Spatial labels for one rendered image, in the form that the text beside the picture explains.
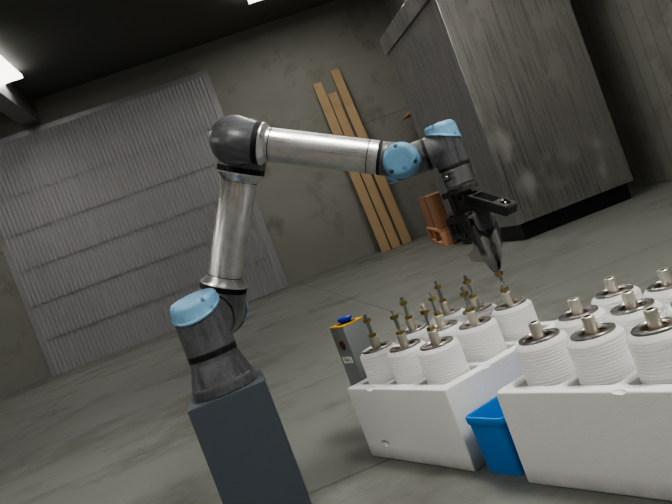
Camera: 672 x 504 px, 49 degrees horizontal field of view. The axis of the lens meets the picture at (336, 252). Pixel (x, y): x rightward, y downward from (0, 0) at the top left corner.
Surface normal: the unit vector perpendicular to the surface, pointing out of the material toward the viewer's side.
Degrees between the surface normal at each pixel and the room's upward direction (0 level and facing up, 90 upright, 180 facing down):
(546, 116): 90
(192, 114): 90
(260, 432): 90
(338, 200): 90
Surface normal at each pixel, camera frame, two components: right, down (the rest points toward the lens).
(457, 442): -0.80, 0.32
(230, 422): 0.14, -0.01
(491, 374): 0.50, -0.15
